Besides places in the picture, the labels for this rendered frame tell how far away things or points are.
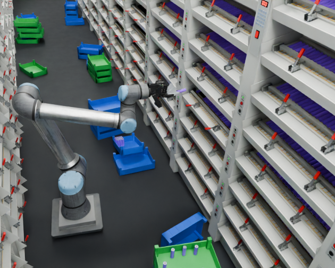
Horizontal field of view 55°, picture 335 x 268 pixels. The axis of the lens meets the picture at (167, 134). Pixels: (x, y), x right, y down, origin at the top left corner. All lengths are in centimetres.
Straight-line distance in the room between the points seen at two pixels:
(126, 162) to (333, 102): 189
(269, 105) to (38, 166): 194
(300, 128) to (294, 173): 20
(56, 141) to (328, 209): 151
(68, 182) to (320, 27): 157
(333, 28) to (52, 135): 155
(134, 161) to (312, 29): 189
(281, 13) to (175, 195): 158
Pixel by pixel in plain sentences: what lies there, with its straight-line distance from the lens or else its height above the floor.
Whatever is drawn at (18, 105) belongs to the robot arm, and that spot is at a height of 89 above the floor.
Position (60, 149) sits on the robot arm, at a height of 51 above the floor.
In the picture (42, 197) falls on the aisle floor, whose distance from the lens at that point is 256.
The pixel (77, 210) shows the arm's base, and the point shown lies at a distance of 219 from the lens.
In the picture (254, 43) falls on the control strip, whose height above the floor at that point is 133.
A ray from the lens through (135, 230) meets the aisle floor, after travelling 227.
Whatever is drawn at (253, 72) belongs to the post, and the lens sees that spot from 152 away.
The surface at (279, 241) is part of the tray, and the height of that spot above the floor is 54.
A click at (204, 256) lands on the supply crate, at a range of 181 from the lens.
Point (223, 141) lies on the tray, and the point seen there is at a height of 73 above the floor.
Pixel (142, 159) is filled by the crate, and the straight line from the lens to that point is 277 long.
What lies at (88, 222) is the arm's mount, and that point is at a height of 10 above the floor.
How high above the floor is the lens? 180
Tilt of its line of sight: 36 degrees down
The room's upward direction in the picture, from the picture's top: 5 degrees clockwise
